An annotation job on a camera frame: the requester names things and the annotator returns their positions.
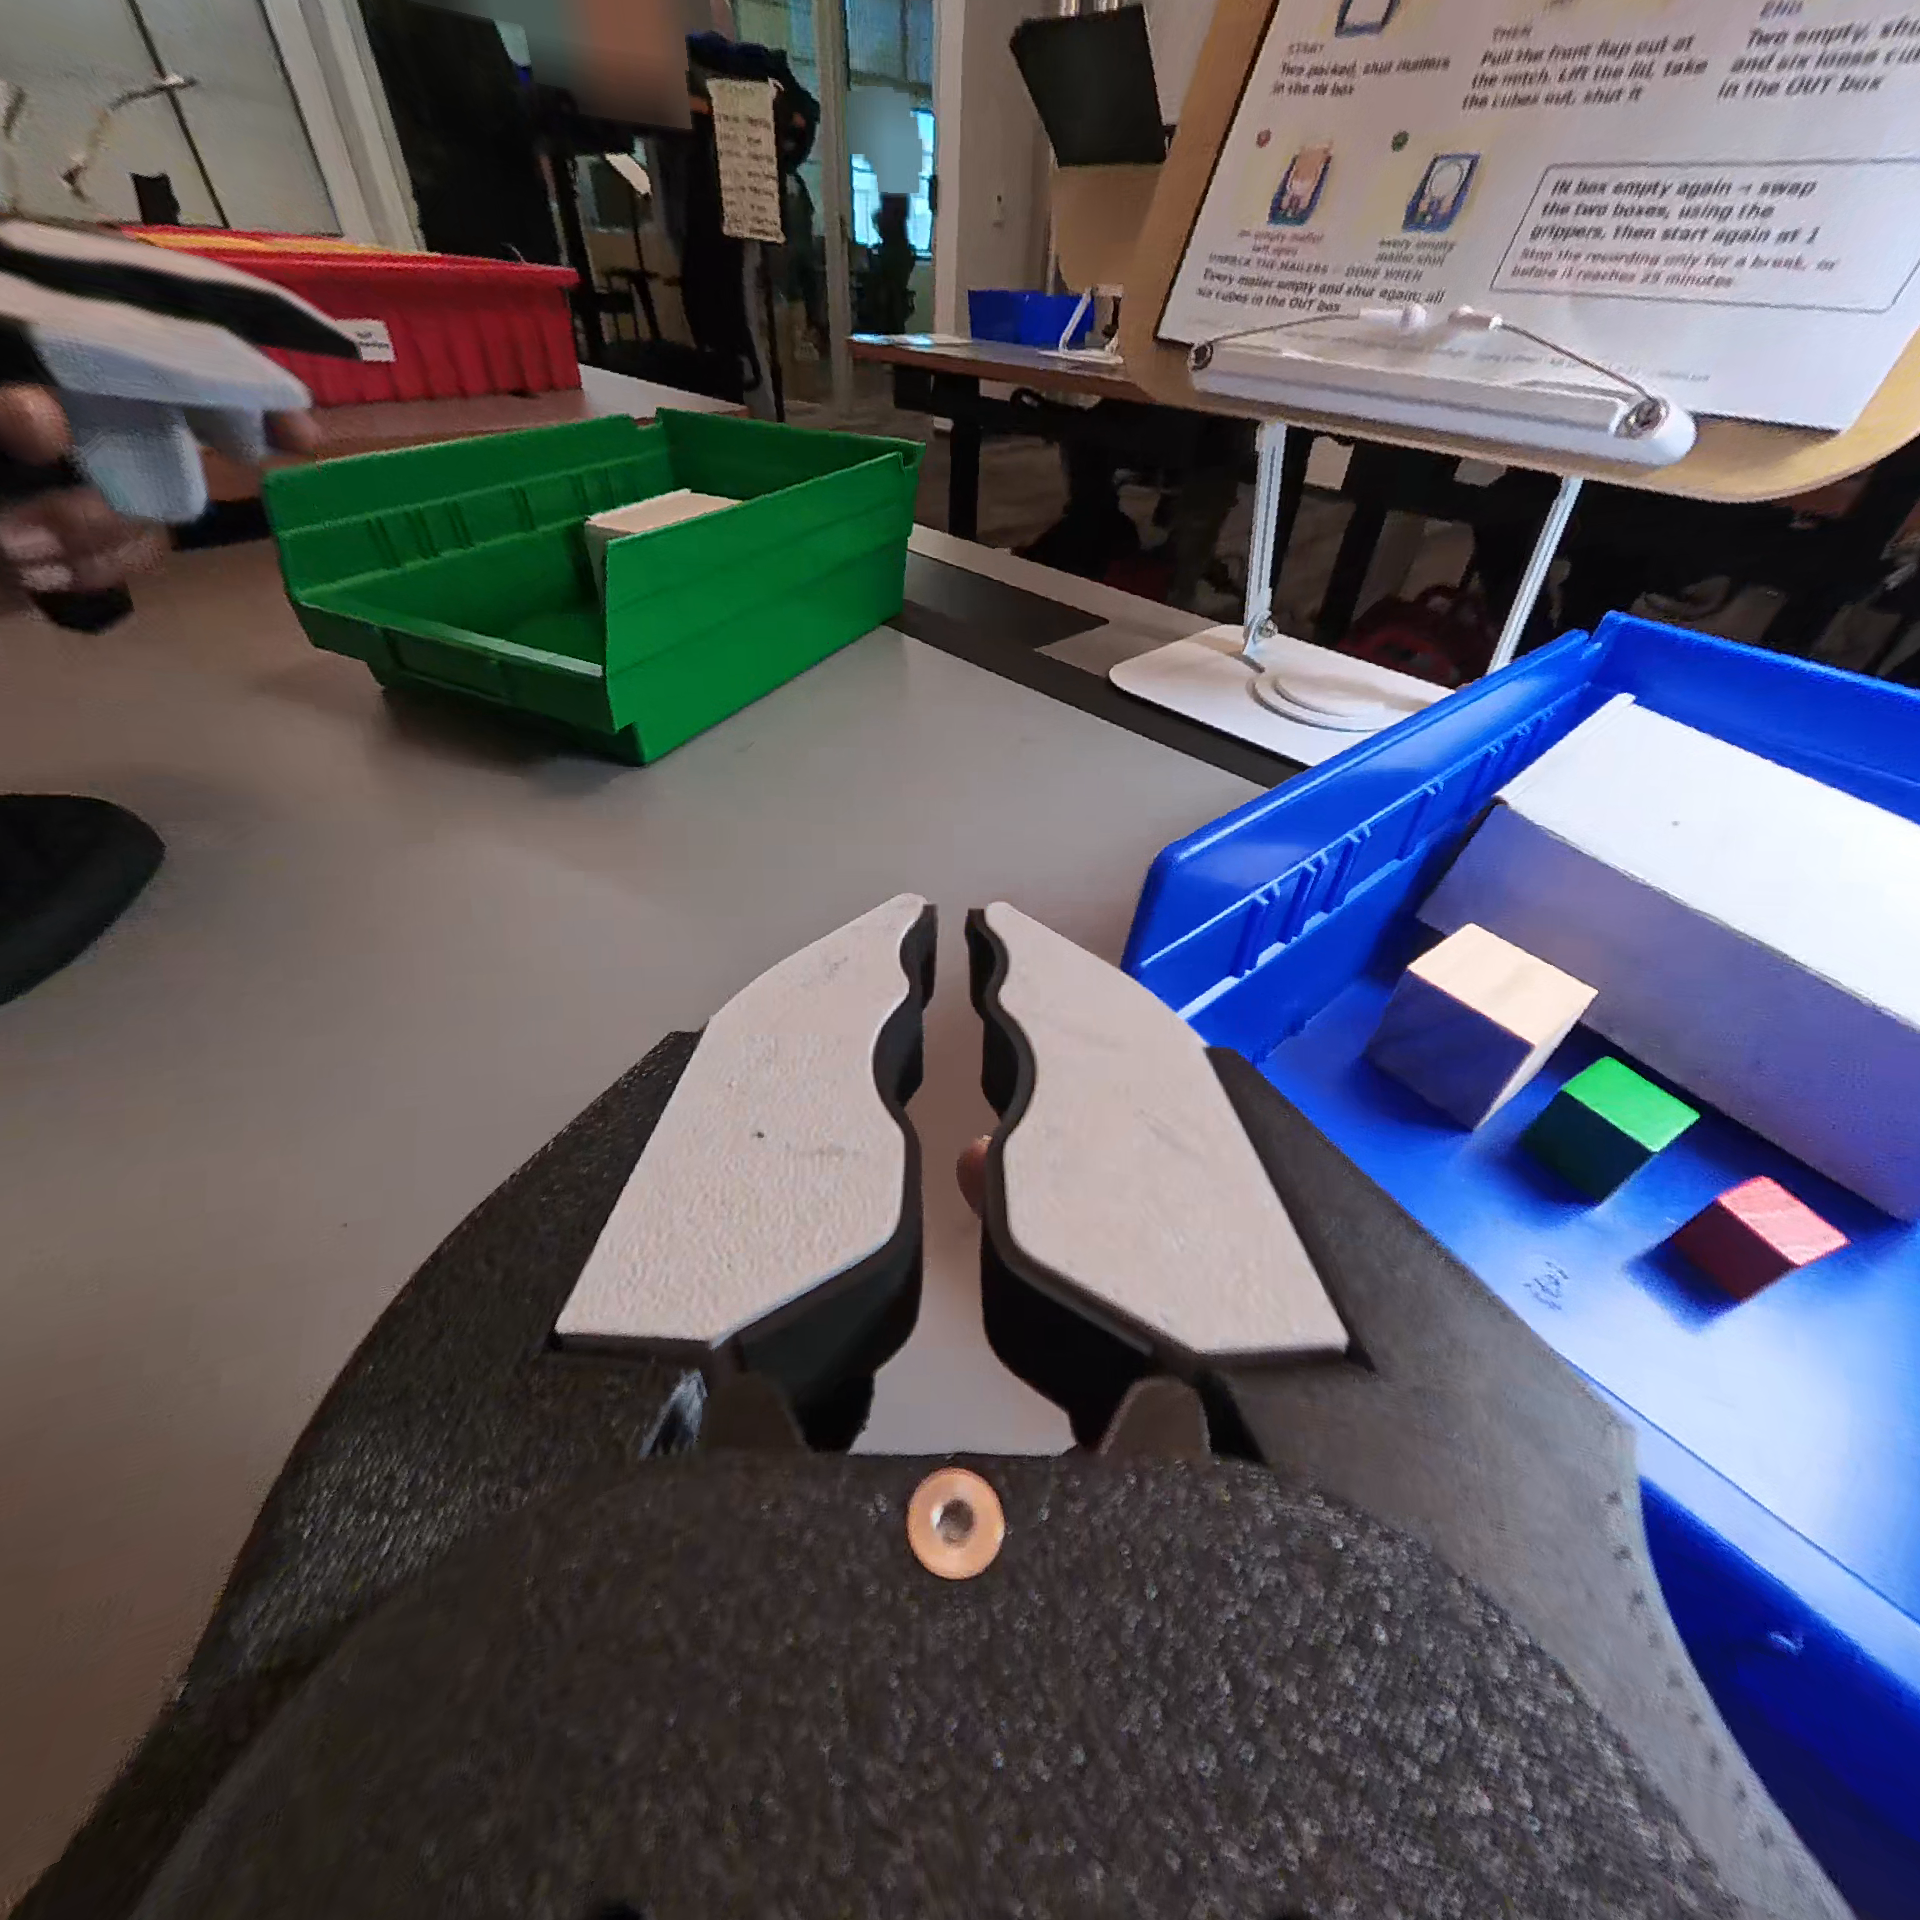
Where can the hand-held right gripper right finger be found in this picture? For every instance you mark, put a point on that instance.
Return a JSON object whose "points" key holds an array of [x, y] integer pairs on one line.
{"points": [[1155, 1186]]}

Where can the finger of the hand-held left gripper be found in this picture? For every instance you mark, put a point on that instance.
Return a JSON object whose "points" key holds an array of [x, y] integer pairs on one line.
{"points": [[150, 361], [91, 254]]}

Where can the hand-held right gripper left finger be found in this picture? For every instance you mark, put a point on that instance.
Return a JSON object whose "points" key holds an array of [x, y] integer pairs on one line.
{"points": [[750, 1186]]}

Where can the plain wooden cube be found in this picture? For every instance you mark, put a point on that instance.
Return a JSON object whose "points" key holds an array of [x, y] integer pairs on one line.
{"points": [[1478, 1021]]}

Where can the green wooden cube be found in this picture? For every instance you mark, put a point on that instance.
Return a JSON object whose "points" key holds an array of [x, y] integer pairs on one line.
{"points": [[1612, 1125]]}

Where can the green plastic bin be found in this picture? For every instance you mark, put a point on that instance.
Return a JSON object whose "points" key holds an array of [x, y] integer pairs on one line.
{"points": [[750, 662]]}

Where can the white cardboard mailer box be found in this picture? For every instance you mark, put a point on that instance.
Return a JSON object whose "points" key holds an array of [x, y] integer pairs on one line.
{"points": [[1725, 901], [661, 524]]}

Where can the red wooden cube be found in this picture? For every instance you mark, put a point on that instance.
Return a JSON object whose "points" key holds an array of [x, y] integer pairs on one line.
{"points": [[1764, 1238]]}

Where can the grey desk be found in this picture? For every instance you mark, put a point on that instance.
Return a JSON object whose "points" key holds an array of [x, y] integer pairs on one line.
{"points": [[451, 901]]}

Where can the person's right hand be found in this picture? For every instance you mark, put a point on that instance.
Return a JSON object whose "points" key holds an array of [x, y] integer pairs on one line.
{"points": [[975, 1179]]}

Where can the person's left hand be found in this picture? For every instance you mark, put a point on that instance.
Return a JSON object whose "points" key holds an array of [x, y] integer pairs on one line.
{"points": [[44, 511]]}

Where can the wooden table under crate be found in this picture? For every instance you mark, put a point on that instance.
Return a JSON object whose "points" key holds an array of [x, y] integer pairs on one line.
{"points": [[346, 429]]}

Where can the red plastic crate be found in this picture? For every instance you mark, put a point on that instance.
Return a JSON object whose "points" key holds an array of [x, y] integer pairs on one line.
{"points": [[451, 330]]}

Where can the black chair armrest pad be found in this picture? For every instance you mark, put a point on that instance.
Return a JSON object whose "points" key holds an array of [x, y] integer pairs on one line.
{"points": [[61, 901]]}

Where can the red backpack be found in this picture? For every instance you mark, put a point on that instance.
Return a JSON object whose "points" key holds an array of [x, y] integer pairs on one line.
{"points": [[1418, 638]]}

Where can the white paper sign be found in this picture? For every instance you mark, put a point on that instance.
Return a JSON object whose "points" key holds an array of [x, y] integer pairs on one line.
{"points": [[747, 166]]}

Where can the wooden board document stand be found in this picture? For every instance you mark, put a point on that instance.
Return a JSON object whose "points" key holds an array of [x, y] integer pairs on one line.
{"points": [[1442, 398]]}

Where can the small blue plastic bin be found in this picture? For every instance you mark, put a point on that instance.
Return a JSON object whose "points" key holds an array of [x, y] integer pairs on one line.
{"points": [[1021, 324]]}

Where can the black monitor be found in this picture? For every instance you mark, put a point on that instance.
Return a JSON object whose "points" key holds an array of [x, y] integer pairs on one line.
{"points": [[1088, 90]]}

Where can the printed instruction sheet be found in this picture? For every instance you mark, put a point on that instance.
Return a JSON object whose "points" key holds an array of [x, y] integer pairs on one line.
{"points": [[1575, 121]]}

